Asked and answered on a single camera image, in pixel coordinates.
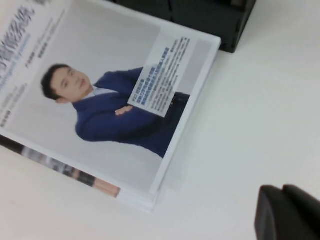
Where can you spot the black perforated book stand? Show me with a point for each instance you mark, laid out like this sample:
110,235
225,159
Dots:
212,20

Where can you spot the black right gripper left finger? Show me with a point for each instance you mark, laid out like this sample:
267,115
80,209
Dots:
280,220

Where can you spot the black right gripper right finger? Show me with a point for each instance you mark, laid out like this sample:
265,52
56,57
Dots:
305,200

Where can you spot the magazine with suited man cover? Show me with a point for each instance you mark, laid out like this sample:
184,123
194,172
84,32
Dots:
100,50

